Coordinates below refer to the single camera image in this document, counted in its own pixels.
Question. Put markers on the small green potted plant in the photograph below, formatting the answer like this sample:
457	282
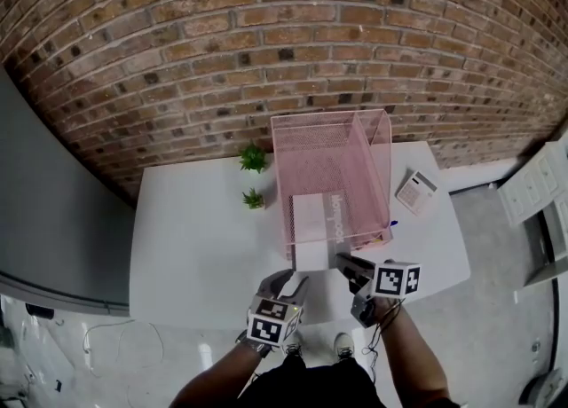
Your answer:
253	199

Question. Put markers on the large green potted plant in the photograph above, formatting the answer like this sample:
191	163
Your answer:
253	158

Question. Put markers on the person's right white shoe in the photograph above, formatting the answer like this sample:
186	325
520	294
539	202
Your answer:
344	346

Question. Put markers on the person's left white shoe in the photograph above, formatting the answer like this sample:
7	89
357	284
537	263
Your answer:
293	347

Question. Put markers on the person's white shoe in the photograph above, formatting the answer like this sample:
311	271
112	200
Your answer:
293	347
344	346

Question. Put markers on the black wristband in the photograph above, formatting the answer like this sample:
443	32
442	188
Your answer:
254	347

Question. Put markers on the pink mesh desk organizer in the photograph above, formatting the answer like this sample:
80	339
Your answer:
319	162

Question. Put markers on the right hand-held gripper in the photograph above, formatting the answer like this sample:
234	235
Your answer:
392	280

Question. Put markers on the person's black clothing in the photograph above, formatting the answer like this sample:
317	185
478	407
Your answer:
310	386

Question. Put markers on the yellow item in organizer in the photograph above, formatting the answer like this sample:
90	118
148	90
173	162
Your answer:
377	240

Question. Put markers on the white and grey notebook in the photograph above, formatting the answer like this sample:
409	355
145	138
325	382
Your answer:
310	220

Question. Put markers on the person's right forearm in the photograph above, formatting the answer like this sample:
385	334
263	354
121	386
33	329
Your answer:
412	362

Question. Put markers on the person's left forearm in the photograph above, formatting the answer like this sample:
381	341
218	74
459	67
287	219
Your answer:
213	379

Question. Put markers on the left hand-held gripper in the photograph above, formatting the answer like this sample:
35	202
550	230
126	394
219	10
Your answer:
268	326

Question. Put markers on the white calculator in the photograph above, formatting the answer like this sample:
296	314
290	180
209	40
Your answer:
415	192

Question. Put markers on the white drawer cabinet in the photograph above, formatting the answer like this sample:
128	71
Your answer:
534	184

